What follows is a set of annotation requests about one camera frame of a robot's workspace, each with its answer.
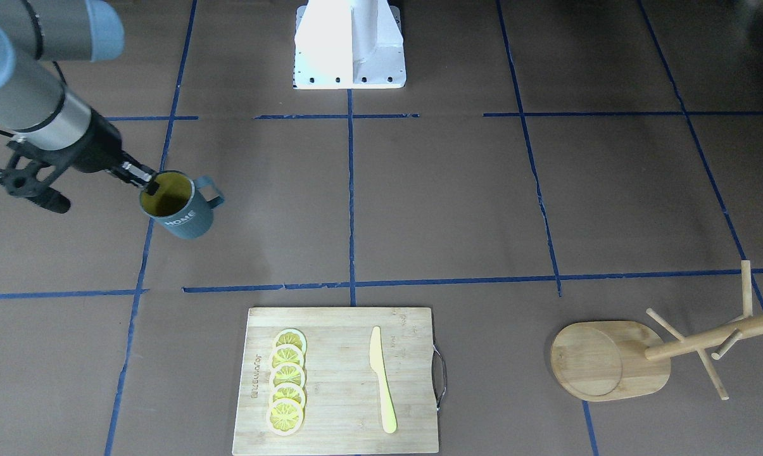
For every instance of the yellow plastic knife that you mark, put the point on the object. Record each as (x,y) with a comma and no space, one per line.
(376,359)

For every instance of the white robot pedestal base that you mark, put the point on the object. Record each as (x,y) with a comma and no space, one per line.
(341,45)

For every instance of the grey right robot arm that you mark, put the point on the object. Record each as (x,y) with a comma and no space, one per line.
(51,128)

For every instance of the lemon slice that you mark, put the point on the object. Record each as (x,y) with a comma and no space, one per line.
(287,353)
(284,416)
(292,336)
(288,372)
(288,390)

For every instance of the dark teal HOME mug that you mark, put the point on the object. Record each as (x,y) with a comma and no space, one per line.
(181,205)

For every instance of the bamboo cutting board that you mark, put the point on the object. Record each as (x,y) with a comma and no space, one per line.
(341,415)

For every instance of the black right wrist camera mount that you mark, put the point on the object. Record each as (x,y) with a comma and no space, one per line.
(30,173)

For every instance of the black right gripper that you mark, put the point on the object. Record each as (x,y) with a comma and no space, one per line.
(96,149)

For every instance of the wooden mug tree rack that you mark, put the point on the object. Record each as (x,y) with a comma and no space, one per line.
(609,360)

